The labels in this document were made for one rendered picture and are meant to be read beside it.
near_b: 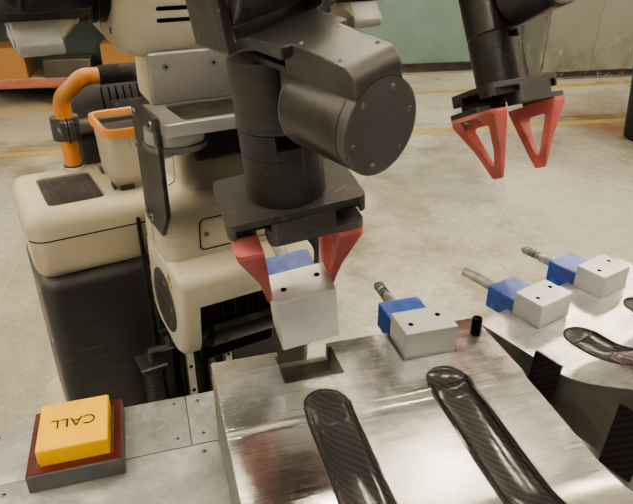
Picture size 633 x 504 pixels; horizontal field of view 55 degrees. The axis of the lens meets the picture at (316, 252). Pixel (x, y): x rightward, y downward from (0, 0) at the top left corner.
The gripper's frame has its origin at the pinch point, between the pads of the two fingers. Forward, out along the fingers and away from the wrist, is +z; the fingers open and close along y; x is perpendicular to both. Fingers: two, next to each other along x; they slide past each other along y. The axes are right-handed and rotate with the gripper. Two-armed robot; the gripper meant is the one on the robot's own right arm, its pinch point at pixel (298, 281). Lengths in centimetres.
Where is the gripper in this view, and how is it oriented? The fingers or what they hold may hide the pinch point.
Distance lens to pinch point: 50.1
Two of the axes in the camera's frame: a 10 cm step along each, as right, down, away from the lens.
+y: 9.5, -2.4, 1.8
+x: -2.9, -5.8, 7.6
